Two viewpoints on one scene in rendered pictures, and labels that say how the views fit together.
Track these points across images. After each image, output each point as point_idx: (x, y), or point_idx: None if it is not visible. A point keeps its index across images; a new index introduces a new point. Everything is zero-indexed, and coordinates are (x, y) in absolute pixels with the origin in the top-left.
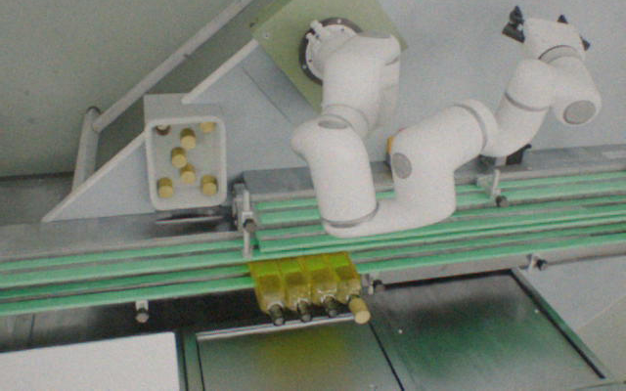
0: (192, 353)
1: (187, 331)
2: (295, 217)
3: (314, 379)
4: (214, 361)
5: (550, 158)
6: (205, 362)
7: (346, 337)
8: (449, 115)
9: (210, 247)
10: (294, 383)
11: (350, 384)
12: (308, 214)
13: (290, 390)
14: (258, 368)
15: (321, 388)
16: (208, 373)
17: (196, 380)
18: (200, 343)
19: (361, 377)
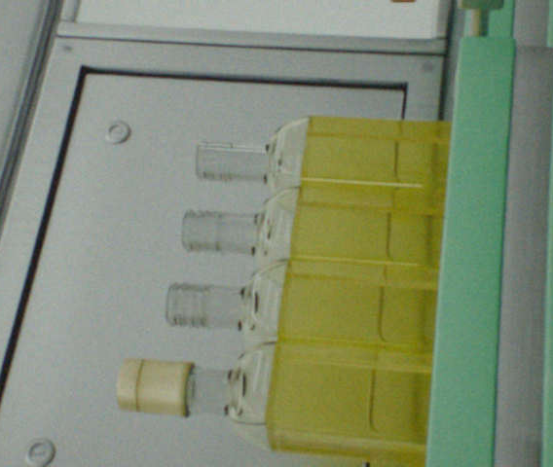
0: (335, 66)
1: (423, 65)
2: (453, 146)
3: (138, 318)
4: (297, 113)
5: None
6: (300, 94)
7: (264, 463)
8: None
9: (552, 3)
10: (146, 269)
11: (81, 401)
12: (461, 193)
13: (129, 252)
14: (235, 202)
15: (101, 324)
16: (257, 95)
17: (238, 62)
18: (374, 91)
19: (91, 439)
